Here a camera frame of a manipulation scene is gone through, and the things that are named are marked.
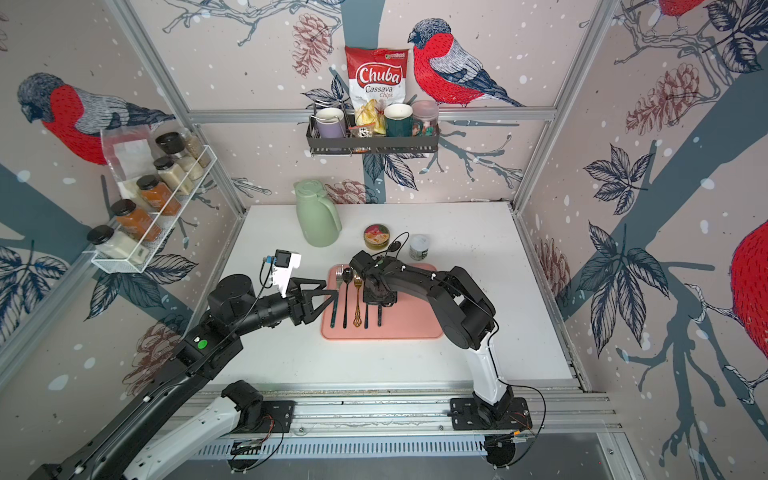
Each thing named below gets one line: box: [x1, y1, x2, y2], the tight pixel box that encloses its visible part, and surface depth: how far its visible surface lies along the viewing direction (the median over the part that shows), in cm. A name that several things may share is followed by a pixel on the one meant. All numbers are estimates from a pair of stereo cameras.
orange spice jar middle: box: [136, 174, 182, 216], surface depth 73 cm
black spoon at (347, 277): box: [342, 268, 354, 329], surface depth 100 cm
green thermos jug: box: [294, 179, 342, 247], surface depth 97 cm
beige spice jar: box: [153, 156, 194, 195], surface depth 78 cm
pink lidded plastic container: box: [412, 100, 439, 137], surface depth 86 cm
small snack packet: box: [348, 122, 376, 138], surface depth 87 cm
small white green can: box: [409, 234, 429, 261], surface depth 105 cm
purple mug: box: [316, 107, 346, 139], surface depth 85 cm
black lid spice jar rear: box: [155, 132, 185, 159], surface depth 80 cm
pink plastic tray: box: [322, 264, 443, 340], surface depth 91 cm
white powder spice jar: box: [87, 224, 149, 264], surface depth 63 cm
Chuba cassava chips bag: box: [345, 46, 410, 112], surface depth 81 cm
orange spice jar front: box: [110, 199, 162, 242], surface depth 68 cm
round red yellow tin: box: [363, 223, 391, 251], surface depth 110 cm
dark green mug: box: [384, 103, 424, 137], surface depth 85 cm
